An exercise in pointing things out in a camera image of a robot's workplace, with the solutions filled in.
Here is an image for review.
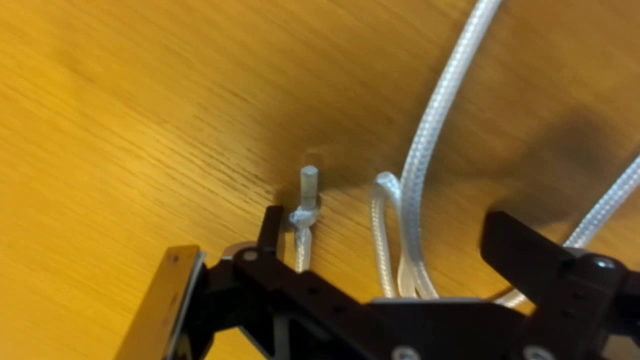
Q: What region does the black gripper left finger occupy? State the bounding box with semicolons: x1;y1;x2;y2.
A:
259;206;287;257

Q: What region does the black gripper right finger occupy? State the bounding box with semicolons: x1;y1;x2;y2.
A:
480;212;583;306

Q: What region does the white braided rope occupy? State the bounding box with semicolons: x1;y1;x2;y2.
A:
288;0;640;310

